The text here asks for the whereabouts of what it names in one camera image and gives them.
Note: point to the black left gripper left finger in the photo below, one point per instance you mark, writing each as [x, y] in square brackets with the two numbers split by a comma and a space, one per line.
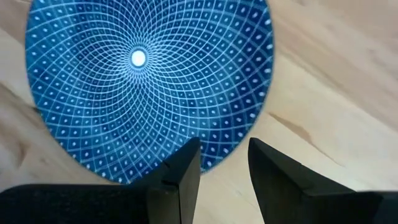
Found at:
[168, 196]

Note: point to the blue patterned plate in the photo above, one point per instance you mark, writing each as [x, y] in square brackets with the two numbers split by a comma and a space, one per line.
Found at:
[140, 84]

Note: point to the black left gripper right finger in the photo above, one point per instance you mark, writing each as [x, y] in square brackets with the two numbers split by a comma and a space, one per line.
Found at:
[295, 193]

